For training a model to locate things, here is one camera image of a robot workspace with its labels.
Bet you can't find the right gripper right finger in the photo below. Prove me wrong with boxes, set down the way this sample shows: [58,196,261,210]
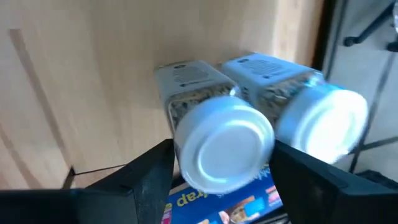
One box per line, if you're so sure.
[269,140,398,224]

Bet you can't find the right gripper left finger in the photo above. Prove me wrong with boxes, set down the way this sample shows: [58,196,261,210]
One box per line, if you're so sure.
[0,139,175,224]

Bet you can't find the white-lid spice jar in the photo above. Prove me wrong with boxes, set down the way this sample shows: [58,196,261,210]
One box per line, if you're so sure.
[221,52,370,165]
[154,60,276,195]

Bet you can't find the blue plastic wrap box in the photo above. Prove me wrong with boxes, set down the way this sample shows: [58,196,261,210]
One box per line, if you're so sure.
[161,167,285,224]

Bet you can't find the black aluminium table frame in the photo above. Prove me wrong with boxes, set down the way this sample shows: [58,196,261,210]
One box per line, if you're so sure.
[312,0,338,74]

